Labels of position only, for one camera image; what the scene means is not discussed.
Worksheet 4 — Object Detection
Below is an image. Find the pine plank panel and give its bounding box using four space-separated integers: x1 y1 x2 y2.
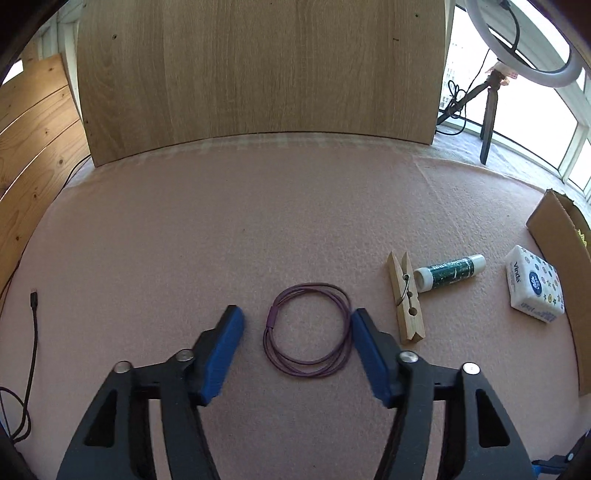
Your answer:
0 53 90 296

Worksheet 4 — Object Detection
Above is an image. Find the cardboard box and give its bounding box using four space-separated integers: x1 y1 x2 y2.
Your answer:
526 188 591 397

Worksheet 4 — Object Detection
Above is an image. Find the large light oak board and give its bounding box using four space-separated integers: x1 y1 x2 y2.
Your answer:
76 0 450 168

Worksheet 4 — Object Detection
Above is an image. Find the patterned tissue pack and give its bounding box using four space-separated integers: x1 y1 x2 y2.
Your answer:
503 244 566 324

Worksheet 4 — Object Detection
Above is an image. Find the black tripod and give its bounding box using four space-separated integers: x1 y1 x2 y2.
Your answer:
436 65 509 166

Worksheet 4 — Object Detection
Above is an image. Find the purple hair tie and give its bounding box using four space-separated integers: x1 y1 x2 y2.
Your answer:
262 282 354 380

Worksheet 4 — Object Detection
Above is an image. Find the wooden clothespin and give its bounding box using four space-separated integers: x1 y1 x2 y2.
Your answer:
386 250 426 344

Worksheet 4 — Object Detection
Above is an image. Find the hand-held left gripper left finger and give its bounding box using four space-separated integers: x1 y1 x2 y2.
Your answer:
56 305 246 480

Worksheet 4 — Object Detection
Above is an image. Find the small lip balm tube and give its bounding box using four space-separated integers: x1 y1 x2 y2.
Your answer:
412 253 487 293

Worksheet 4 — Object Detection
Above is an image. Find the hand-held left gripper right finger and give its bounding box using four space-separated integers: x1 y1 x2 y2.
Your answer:
350 308 532 480

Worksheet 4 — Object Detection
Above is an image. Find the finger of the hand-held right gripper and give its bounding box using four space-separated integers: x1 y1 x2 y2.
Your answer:
531 450 583 480

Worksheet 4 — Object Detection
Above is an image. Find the black ring light cable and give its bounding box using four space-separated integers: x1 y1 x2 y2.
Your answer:
443 46 490 137

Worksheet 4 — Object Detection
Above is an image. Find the black usb cable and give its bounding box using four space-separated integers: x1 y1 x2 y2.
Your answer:
0 288 40 446

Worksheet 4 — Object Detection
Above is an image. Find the black gooseneck phone clamp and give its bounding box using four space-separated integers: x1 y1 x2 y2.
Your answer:
501 0 520 54

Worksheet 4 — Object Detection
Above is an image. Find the white ring light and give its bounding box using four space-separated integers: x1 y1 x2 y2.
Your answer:
464 0 585 89

